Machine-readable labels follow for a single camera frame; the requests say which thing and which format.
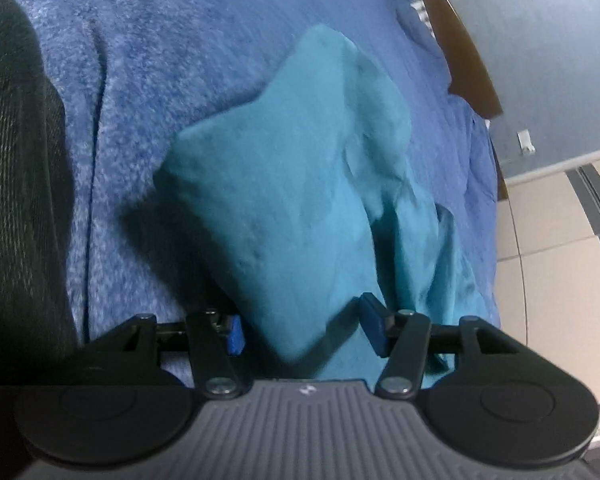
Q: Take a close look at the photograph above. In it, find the beige wardrobe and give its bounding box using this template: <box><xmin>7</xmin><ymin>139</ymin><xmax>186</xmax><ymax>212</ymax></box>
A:
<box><xmin>494</xmin><ymin>151</ymin><xmax>600</xmax><ymax>460</ymax></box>

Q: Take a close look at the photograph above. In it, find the striped pillow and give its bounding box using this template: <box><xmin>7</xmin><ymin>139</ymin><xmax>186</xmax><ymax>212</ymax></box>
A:
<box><xmin>411</xmin><ymin>0</ymin><xmax>436</xmax><ymax>37</ymax></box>

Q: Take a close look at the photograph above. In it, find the white wall socket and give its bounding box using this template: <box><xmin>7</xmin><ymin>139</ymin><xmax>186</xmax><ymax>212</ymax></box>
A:
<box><xmin>517</xmin><ymin>129</ymin><xmax>535</xmax><ymax>156</ymax></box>

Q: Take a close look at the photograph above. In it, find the blue bed blanket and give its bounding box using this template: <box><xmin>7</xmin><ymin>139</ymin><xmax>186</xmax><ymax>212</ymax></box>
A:
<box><xmin>16</xmin><ymin>0</ymin><xmax>498</xmax><ymax>341</ymax></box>

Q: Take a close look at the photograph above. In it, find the teal hooded sweatshirt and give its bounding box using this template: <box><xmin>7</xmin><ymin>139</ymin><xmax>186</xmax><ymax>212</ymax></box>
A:
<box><xmin>155</xmin><ymin>25</ymin><xmax>496</xmax><ymax>382</ymax></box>

